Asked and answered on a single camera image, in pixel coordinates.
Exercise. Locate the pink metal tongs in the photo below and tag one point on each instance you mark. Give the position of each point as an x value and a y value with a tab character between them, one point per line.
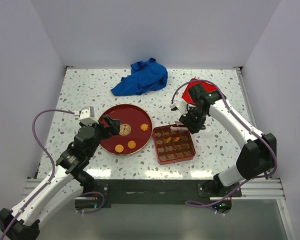
178	128

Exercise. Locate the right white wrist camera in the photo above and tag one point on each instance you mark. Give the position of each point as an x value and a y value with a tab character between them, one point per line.
179	105

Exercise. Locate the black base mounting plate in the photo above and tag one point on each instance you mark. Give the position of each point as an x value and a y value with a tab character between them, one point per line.
157	192

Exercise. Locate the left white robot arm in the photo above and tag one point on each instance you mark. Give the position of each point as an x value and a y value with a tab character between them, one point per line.
66	180

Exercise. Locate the red square box lid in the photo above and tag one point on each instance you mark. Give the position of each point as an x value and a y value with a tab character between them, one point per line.
207	86

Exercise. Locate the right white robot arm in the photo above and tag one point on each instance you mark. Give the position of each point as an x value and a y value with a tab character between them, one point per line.
258	151

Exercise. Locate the flower cookie top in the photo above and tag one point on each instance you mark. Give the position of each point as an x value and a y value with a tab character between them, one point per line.
168	140

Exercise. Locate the round cookie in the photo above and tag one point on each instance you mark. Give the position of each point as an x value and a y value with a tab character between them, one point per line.
131	144
119	148

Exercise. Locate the blue crumpled cloth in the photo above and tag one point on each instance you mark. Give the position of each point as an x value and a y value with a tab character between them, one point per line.
145	76

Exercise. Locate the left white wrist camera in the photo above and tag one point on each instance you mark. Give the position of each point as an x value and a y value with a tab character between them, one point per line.
87	115

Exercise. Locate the round dark red tray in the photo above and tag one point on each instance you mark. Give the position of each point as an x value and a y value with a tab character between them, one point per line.
131	117

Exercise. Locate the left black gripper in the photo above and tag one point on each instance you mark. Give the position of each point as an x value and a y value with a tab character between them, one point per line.
114	124

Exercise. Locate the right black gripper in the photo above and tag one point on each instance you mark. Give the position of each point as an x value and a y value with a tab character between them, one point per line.
194	127

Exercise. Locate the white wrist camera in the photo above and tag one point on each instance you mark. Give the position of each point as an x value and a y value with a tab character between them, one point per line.
87	115
179	105

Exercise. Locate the red compartment cookie box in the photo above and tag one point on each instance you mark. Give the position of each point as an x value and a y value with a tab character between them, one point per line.
172	152

